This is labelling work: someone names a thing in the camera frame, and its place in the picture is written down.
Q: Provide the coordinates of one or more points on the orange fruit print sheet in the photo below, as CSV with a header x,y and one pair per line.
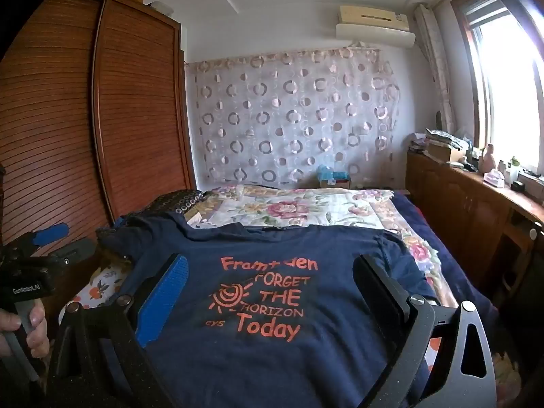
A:
x,y
102,284

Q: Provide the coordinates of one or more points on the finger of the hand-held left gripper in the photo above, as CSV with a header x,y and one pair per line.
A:
x,y
51,233
74,253

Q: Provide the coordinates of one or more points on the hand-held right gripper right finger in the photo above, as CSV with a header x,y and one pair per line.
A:
x,y
382,289

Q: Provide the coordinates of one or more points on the small black box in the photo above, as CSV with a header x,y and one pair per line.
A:
x,y
518,186

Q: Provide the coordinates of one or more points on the stack of papers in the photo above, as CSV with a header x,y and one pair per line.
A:
x,y
442,136

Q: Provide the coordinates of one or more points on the floral blanket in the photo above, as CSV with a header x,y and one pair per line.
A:
x,y
297,208

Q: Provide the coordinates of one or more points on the wooden window cabinet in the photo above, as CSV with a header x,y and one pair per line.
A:
x,y
459,208

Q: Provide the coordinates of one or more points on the navy blanket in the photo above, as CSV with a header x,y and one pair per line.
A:
x,y
429,221

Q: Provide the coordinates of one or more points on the pink figurine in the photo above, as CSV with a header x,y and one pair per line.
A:
x,y
488,161

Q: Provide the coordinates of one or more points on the window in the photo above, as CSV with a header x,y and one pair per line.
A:
x,y
510,93

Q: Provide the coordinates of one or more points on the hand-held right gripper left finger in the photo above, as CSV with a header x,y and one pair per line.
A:
x,y
163,301

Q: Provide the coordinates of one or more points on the cardboard box with blue bag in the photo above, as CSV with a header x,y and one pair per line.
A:
x,y
333,178

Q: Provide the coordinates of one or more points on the wooden slatted wardrobe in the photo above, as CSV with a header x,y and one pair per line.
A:
x,y
127,114

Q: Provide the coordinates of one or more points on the wall air conditioner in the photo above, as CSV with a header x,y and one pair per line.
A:
x,y
374,29

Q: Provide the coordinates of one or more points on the brown cardboard box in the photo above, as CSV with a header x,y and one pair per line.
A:
x,y
444,153

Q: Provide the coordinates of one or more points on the navy printed t-shirt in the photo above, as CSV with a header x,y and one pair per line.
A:
x,y
276,369

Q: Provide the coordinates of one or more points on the pink tissue pack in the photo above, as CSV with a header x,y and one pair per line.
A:
x,y
495,178

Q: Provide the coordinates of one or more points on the circle-patterned sheer curtain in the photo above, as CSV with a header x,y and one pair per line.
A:
x,y
276,114

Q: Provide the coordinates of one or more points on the dark circle-patterned cloth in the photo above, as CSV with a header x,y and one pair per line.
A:
x,y
178,202

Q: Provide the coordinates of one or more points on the person's left hand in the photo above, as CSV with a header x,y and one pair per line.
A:
x,y
39,331

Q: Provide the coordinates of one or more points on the white bottle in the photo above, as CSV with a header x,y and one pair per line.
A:
x,y
513,172

